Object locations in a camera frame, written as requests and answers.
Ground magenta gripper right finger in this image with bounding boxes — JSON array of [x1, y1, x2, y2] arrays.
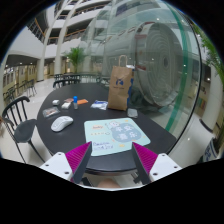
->
[[132, 142, 158, 185]]

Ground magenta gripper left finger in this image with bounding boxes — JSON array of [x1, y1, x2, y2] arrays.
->
[[65, 142, 92, 184]]

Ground light green mouse pad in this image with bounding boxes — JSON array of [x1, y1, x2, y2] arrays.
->
[[84, 118, 151, 157]]

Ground white computer mouse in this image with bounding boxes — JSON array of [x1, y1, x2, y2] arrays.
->
[[51, 116, 73, 132]]

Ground black round table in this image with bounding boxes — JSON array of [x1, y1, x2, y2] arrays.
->
[[37, 83, 176, 175]]

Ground clear small packet right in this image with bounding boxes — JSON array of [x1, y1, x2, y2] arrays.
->
[[127, 108, 138, 118]]

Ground small white box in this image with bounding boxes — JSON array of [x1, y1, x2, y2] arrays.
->
[[61, 103, 71, 109]]

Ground clear plastic packet left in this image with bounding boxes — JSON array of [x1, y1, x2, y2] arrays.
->
[[43, 107, 59, 118]]

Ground orange flat card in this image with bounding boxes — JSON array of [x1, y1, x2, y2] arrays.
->
[[77, 99, 88, 105]]

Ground white blue plastic packet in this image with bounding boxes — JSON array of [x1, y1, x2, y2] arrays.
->
[[91, 100, 108, 110]]

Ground blue capped small bottle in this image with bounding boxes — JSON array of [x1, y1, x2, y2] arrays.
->
[[73, 96, 78, 109]]

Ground small white eraser block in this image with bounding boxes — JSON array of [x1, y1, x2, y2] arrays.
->
[[52, 100, 60, 106]]

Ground black chair near left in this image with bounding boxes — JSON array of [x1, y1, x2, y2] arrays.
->
[[1, 96, 44, 162]]

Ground black chairs behind table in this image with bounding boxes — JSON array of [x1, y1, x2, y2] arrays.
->
[[53, 74, 80, 89]]

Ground brown paper bag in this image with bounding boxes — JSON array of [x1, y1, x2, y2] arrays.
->
[[108, 55, 134, 111]]

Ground potted green palm tree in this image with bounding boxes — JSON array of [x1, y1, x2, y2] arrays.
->
[[64, 47, 86, 71]]

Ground green plant right edge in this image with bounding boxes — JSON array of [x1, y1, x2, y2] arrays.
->
[[193, 24, 224, 91]]

